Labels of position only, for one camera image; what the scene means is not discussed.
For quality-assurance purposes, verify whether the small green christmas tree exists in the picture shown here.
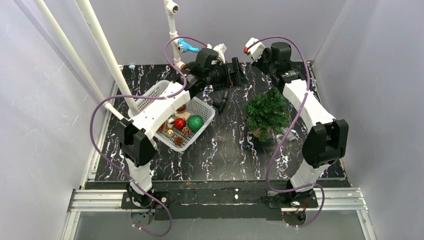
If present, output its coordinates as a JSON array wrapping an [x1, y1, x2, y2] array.
[[244, 87, 290, 143]]

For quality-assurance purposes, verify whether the red glitter ornament ball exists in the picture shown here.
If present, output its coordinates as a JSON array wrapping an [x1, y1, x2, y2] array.
[[173, 118, 187, 131]]

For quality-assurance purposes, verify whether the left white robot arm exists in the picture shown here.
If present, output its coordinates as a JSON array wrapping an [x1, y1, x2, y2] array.
[[118, 47, 248, 200]]

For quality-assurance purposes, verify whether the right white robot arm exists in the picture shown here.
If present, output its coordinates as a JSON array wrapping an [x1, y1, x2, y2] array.
[[244, 38, 349, 201]]

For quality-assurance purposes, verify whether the black cylindrical marker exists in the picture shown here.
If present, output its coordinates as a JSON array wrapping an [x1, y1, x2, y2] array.
[[218, 91, 229, 113]]

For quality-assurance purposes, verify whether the blue pipe valve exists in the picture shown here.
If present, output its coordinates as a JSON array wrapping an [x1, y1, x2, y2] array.
[[177, 38, 199, 54]]

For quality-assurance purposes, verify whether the green glitter ornament ball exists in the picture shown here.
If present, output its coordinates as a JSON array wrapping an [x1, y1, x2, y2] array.
[[186, 114, 204, 132]]

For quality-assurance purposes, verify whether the frosted pine cone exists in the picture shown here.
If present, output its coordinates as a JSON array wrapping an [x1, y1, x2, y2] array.
[[181, 126, 192, 137]]

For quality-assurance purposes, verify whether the white plastic basket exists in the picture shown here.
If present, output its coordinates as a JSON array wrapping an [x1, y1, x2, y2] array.
[[127, 90, 216, 152]]

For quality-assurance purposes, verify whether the gold ornament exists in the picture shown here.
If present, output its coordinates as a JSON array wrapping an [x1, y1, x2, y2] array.
[[166, 129, 175, 138]]

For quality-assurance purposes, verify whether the brown pine cone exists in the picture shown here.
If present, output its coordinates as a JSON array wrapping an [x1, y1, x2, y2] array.
[[173, 136, 184, 147]]

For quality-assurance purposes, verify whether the white pvc pipe stand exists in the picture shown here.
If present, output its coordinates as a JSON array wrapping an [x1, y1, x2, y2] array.
[[163, 0, 185, 69]]

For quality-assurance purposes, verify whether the thick white diagonal pole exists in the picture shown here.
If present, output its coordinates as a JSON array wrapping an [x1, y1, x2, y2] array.
[[75, 0, 132, 96]]

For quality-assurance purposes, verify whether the thin white diagonal pole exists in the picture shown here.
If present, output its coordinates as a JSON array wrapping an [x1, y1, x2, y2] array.
[[34, 0, 106, 101]]

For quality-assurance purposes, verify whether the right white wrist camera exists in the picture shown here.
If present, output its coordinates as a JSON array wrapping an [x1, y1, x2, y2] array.
[[243, 37, 266, 62]]

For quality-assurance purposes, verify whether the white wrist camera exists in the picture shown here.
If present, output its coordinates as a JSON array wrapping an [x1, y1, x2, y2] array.
[[243, 37, 266, 62], [206, 43, 227, 64]]

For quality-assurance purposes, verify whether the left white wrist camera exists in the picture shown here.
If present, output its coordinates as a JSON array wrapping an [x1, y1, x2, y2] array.
[[206, 43, 227, 64]]

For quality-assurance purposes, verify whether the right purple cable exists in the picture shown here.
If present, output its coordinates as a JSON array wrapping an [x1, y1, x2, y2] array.
[[245, 35, 326, 229]]

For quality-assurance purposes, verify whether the aluminium frame rail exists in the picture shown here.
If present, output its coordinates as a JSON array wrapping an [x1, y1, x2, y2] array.
[[61, 79, 133, 240]]

